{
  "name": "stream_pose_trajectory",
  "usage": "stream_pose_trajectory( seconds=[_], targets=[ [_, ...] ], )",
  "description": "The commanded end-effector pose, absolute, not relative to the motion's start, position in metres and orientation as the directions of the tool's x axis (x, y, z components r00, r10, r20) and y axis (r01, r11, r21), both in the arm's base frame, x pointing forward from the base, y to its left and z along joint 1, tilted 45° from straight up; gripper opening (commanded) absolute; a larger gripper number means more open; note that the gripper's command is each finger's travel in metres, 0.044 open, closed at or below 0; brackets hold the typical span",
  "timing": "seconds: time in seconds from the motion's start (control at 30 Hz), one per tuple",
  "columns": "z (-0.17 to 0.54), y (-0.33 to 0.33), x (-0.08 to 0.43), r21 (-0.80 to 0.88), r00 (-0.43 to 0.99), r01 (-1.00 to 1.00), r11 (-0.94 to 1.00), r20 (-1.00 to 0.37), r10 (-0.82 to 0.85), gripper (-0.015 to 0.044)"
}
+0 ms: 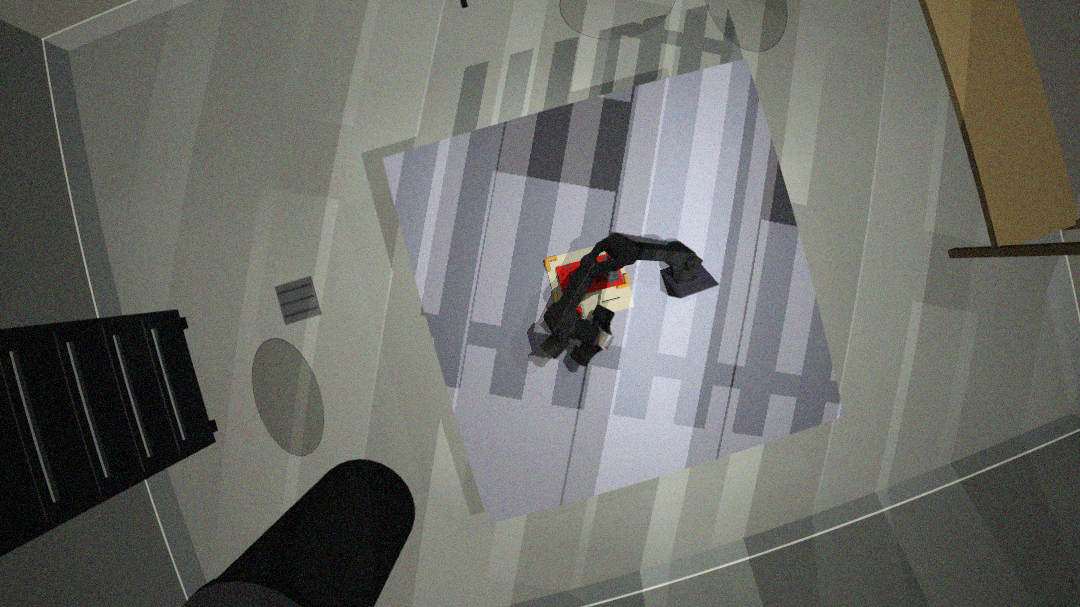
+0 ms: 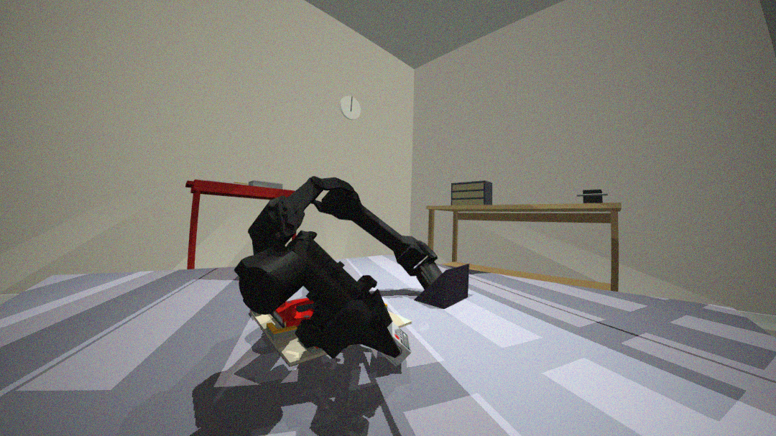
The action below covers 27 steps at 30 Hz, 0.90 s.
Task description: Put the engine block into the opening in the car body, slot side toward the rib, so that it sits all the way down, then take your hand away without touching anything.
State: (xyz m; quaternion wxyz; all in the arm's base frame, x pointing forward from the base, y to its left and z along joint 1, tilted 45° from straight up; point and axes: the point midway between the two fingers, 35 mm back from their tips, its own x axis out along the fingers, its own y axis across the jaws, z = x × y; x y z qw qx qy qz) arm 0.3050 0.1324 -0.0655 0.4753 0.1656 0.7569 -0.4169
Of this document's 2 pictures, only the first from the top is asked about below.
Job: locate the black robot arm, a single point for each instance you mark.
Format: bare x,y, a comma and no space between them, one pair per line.
562,317

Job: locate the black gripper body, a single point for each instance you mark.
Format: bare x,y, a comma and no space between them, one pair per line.
602,316

